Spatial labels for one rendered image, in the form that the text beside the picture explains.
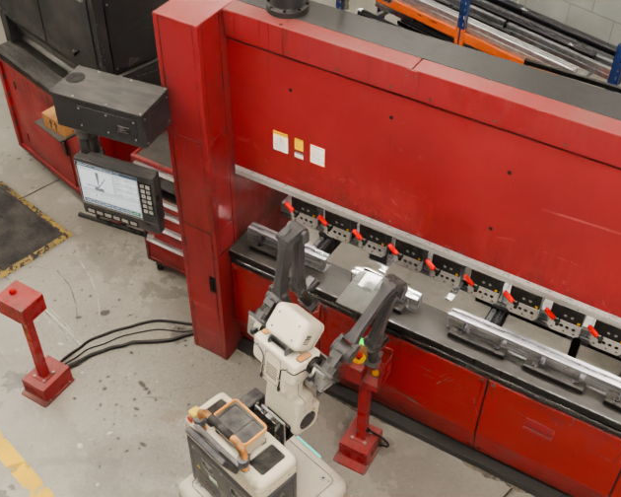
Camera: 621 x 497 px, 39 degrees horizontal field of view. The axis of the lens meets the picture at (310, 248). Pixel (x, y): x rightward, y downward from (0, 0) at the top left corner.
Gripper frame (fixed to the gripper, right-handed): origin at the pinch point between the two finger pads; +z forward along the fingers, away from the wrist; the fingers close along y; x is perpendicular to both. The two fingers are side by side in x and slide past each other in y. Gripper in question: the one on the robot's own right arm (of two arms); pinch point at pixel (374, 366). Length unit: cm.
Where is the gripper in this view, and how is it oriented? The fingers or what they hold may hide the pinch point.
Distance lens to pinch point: 438.6
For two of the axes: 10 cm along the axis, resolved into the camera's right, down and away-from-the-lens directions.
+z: 1.0, 5.6, 8.2
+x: -8.8, -3.3, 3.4
